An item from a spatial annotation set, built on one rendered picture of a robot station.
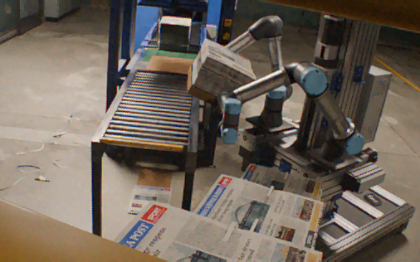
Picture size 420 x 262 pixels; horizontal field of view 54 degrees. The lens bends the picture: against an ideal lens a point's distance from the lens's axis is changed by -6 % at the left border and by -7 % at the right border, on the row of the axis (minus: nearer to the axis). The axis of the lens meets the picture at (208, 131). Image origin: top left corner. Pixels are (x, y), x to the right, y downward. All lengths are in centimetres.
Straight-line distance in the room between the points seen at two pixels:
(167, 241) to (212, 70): 147
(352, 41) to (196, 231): 176
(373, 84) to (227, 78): 92
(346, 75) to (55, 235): 230
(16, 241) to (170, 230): 62
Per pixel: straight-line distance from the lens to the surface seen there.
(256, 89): 206
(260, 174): 205
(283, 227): 131
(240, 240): 85
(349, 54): 244
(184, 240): 83
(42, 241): 25
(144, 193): 331
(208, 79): 220
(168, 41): 418
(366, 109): 270
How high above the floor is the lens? 180
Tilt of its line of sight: 24 degrees down
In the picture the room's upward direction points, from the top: 7 degrees clockwise
